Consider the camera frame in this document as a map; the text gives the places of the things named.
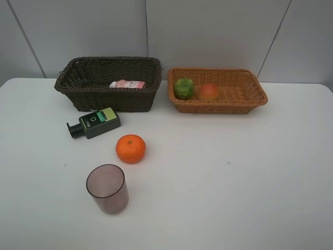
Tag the translucent purple plastic cup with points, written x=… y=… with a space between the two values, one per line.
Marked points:
x=106 y=184

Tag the red yellow peach fruit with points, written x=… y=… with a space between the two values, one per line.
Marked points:
x=208 y=92

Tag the orange mandarin fruit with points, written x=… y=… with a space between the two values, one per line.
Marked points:
x=130 y=148

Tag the dark brown wicker basket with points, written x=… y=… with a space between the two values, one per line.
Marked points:
x=85 y=82

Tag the pink lotion bottle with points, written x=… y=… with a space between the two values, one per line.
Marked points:
x=124 y=84

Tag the dark green pump bottle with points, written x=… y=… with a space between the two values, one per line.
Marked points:
x=95 y=124

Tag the light orange wicker basket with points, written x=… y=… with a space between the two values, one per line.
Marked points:
x=239 y=90

